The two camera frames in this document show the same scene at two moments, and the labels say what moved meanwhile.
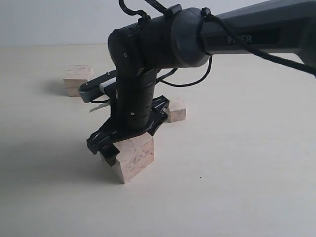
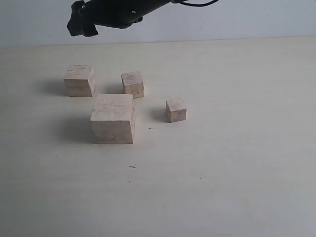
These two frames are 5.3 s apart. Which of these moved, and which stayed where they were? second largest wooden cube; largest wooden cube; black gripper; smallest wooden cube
Moved: largest wooden cube; black gripper
Stayed: smallest wooden cube; second largest wooden cube
